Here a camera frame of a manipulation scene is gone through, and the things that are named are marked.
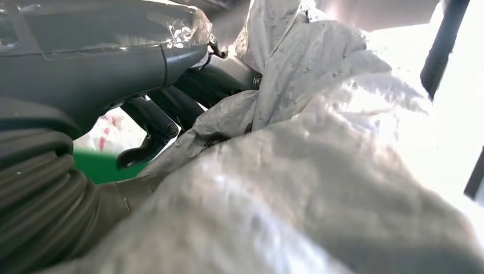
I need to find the grey poly mailer parcel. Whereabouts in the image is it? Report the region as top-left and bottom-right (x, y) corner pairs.
(38, 0), (484, 274)

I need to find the white poly mailer red lettering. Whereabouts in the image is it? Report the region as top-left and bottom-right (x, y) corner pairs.
(74, 107), (149, 153)

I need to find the green plastic crate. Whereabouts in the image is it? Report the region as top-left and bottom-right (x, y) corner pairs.
(72, 148), (152, 186)

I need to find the dark window frame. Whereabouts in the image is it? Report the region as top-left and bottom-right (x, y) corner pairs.
(420, 0), (484, 207)

